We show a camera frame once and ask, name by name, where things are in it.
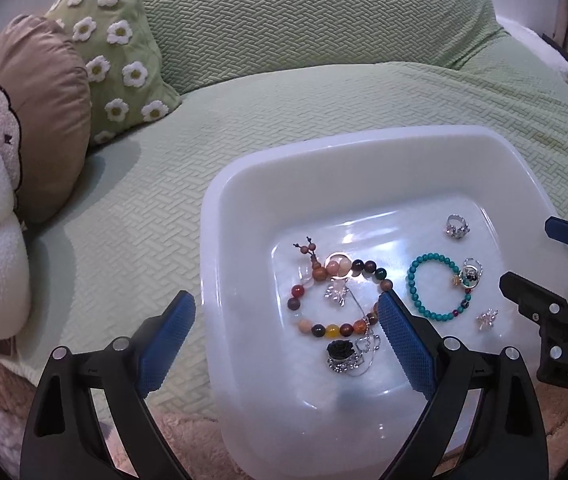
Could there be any silver pink crystal earring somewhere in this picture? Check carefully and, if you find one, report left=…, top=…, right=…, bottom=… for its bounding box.
left=476, top=309, right=498, bottom=332

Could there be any gold dark stone ring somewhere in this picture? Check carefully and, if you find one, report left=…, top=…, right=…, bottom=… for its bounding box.
left=450, top=264, right=482, bottom=291

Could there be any silver cluster ring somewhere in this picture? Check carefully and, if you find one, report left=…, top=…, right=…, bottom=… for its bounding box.
left=444, top=212, right=472, bottom=241

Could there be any silver chain necklace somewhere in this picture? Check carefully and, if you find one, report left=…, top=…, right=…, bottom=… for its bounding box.
left=343, top=294, right=385, bottom=378

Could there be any black rose ring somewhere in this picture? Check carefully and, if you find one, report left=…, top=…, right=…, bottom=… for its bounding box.
left=326, top=339, right=361, bottom=374

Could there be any silver flower earring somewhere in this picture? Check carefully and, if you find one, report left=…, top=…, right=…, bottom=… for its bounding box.
left=324, top=281, right=349, bottom=308

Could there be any multicolour bead bracelet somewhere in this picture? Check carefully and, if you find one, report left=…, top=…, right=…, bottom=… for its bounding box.
left=286, top=235, right=396, bottom=339

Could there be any rose gold ring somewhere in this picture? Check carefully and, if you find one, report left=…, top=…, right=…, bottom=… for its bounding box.
left=324, top=251, right=355, bottom=279

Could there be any white fluffy blanket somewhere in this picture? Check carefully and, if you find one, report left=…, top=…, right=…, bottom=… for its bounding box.
left=496, top=15, right=568, bottom=84

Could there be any green textured bedspread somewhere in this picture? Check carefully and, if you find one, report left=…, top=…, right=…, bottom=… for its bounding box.
left=7, top=32, right=568, bottom=382

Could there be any white plastic tray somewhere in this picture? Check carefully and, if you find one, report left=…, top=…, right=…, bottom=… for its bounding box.
left=200, top=126, right=568, bottom=479

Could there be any brown round cushion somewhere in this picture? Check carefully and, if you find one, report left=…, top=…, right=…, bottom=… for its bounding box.
left=0, top=15, right=91, bottom=224

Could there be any large green covered pillow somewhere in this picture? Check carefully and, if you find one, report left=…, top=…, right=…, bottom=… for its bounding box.
left=143, top=0, right=500, bottom=93

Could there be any green daisy cushion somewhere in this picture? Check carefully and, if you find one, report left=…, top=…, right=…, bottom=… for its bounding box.
left=46, top=0, right=181, bottom=145

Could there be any turquoise bead bracelet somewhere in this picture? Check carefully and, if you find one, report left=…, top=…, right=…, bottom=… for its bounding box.
left=405, top=251, right=474, bottom=323

